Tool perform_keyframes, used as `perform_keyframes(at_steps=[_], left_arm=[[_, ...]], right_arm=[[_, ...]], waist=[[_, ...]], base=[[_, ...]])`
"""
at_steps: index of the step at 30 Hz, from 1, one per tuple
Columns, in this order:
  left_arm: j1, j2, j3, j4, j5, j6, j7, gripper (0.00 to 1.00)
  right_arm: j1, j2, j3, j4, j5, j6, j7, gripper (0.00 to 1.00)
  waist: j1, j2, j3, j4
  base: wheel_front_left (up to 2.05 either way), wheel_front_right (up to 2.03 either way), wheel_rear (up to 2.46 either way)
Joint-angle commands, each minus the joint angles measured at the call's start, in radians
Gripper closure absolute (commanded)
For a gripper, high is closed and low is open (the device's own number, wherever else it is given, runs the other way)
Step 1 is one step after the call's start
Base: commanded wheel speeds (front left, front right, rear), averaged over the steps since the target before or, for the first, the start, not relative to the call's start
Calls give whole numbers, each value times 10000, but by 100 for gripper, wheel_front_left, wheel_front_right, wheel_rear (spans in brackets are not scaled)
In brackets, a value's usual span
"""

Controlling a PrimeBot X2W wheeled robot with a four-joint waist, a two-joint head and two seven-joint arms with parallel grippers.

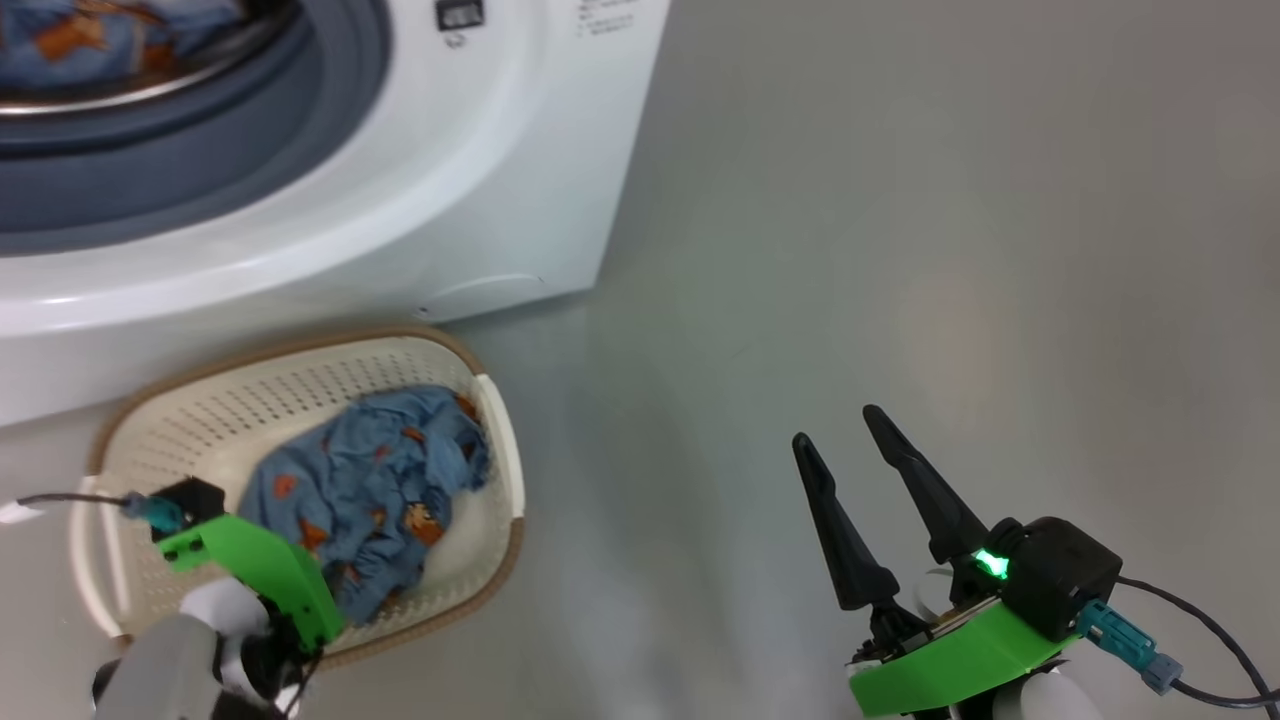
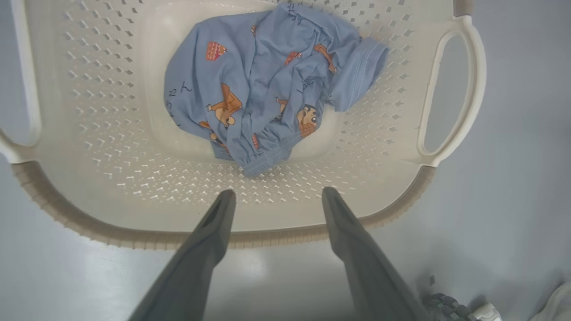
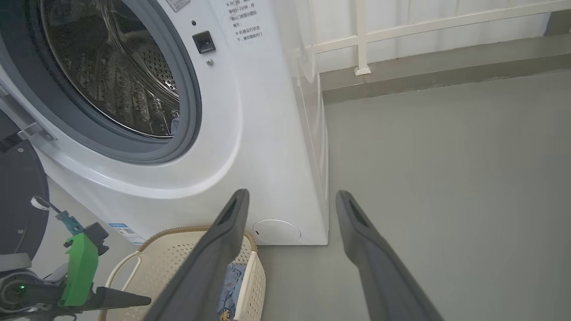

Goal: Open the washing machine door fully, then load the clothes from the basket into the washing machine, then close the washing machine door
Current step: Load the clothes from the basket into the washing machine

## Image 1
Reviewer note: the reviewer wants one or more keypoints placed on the grey rubber door gasket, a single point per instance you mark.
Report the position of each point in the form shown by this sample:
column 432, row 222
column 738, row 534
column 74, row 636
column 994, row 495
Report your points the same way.
column 200, row 170

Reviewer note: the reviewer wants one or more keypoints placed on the black door latch socket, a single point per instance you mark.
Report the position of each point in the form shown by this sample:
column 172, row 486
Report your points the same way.
column 460, row 13

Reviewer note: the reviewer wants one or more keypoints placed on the small printed text label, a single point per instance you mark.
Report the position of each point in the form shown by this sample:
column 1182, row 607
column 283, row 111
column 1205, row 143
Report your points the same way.
column 605, row 18

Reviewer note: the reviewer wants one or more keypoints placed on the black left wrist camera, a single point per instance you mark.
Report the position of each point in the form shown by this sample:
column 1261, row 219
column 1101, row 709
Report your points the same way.
column 195, row 500

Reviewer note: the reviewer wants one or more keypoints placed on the cream perforated laundry basket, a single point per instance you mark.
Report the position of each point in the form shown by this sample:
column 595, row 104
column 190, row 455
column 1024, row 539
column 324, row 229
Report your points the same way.
column 250, row 400

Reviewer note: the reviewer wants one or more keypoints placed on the blue bear print garment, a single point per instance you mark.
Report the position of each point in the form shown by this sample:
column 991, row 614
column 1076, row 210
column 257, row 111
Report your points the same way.
column 100, row 35
column 370, row 480

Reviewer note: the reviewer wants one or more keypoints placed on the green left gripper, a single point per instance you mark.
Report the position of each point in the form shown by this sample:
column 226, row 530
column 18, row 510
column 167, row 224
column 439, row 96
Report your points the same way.
column 270, row 565

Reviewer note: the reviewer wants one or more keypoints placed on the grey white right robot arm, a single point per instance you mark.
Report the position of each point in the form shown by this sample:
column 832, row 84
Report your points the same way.
column 1070, row 700

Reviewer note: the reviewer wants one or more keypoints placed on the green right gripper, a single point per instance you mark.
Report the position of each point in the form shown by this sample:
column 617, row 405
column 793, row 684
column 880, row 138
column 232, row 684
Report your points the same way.
column 960, row 665

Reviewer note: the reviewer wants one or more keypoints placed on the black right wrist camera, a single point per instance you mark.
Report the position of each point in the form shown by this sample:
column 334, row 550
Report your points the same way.
column 1060, row 575

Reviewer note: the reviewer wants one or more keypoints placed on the white washing machine body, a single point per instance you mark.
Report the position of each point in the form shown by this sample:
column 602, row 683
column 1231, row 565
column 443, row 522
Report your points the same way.
column 400, row 200

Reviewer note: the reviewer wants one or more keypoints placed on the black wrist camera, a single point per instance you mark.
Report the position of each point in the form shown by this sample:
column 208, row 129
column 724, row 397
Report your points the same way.
column 195, row 500
column 1060, row 575

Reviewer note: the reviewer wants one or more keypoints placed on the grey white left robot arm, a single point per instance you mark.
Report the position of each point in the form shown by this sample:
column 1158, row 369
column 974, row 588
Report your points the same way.
column 160, row 670

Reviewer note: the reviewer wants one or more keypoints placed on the round white filter cover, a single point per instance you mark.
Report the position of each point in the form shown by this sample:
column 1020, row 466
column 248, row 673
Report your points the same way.
column 490, row 292

